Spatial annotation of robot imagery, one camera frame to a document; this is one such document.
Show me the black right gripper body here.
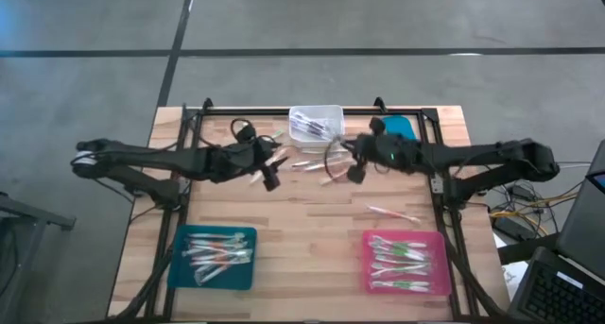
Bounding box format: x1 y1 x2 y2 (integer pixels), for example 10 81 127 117
353 133 424 174

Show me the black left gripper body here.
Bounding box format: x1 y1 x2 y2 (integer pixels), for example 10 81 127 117
211 138 278 181

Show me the white plastic bin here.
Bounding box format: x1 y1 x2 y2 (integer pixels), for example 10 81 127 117
287 105 345 149

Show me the blue flat plastic lid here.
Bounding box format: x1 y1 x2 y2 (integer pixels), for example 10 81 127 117
381 114 418 141

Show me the teal plastic bin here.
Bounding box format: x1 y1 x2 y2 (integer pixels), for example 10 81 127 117
167 225 259 291

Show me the black power adapter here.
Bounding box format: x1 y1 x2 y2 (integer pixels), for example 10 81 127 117
510 184 536 202

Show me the pink plastic bin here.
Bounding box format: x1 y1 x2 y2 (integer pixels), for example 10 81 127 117
361 229 453 297

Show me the black power strip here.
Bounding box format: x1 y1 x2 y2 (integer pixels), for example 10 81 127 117
493 215 538 243

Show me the white paper sheet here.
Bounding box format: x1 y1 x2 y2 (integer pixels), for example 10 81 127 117
491 231 530 297

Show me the black computer monitor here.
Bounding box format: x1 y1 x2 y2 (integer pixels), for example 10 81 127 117
556 139 605 281

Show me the grey metal stand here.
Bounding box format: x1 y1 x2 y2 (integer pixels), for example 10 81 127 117
0 190 77 324

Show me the black computer keyboard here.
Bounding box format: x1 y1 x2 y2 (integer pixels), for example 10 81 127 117
508 247 605 324

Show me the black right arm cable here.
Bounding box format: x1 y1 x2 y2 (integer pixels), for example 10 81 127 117
323 137 344 181

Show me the black aluminium rig frame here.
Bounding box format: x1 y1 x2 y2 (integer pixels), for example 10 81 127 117
106 95 510 324

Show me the yellow cable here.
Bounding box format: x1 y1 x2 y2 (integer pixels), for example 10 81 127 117
489 191 576 221

